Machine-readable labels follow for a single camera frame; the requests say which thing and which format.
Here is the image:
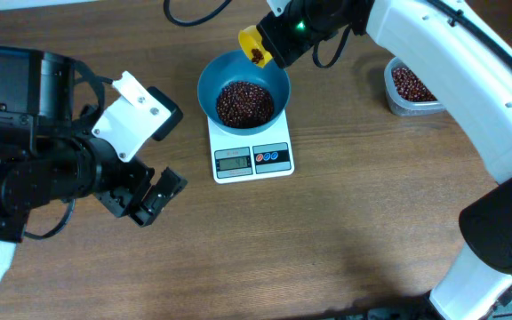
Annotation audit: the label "clear plastic container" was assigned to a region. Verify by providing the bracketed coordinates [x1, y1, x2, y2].
[384, 57, 445, 116]

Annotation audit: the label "yellow measuring scoop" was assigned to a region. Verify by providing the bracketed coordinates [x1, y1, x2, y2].
[238, 25, 273, 68]

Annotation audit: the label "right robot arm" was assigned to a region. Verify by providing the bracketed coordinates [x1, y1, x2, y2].
[255, 0, 512, 319]

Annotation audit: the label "red beans in scoop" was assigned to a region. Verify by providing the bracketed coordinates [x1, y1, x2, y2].
[251, 48, 264, 65]

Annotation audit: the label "aluminium frame rail base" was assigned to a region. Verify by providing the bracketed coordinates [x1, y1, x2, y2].
[325, 304, 438, 320]

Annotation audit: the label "red beans in container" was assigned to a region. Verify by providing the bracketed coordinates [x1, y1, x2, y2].
[391, 68, 436, 102]

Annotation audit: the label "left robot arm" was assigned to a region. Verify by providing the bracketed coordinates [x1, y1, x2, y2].
[0, 46, 187, 283]

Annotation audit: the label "left black cable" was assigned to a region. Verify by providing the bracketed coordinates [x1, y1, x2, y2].
[22, 197, 77, 241]

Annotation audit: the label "teal plastic bowl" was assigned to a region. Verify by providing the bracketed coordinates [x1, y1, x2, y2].
[197, 50, 291, 136]

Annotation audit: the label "white digital kitchen scale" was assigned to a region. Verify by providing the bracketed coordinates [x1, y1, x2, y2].
[208, 111, 295, 184]

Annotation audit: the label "red beans in bowl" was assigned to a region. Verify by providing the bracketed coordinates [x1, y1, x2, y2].
[216, 81, 275, 129]

